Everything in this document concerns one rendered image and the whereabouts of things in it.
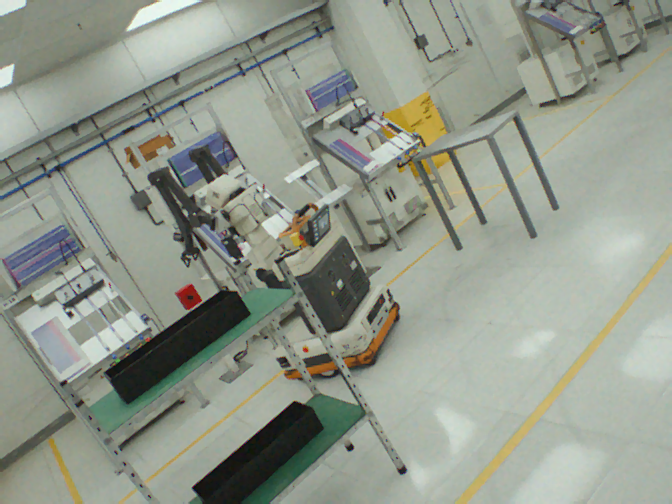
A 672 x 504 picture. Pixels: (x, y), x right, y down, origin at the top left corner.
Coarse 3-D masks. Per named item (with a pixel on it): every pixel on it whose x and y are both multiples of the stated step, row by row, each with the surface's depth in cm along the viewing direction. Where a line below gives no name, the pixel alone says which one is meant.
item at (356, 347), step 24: (384, 288) 395; (360, 312) 370; (384, 312) 385; (288, 336) 395; (312, 336) 374; (336, 336) 358; (360, 336) 355; (384, 336) 377; (288, 360) 381; (312, 360) 372; (360, 360) 356
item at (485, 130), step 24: (504, 120) 405; (432, 144) 455; (456, 144) 412; (528, 144) 422; (456, 168) 474; (504, 168) 397; (432, 192) 448; (552, 192) 433; (480, 216) 484; (528, 216) 408; (456, 240) 459
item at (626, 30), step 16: (608, 0) 831; (624, 0) 747; (656, 0) 785; (608, 16) 780; (624, 16) 792; (656, 16) 797; (624, 32) 789; (640, 32) 758; (592, 48) 823; (608, 48) 801; (624, 48) 788
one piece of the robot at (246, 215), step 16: (256, 192) 383; (224, 208) 367; (240, 208) 366; (256, 208) 377; (240, 224) 375; (256, 224) 372; (256, 240) 378; (272, 240) 390; (256, 256) 378; (272, 256) 385; (256, 272) 384
